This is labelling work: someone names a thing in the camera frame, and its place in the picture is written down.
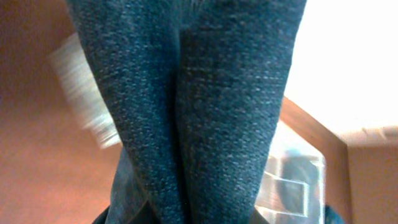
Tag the light blue jeans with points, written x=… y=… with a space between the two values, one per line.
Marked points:
x=82 y=93

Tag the dark blue jeans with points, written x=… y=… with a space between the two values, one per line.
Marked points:
x=195 y=90

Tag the clear plastic storage bin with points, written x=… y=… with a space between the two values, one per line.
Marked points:
x=293 y=185

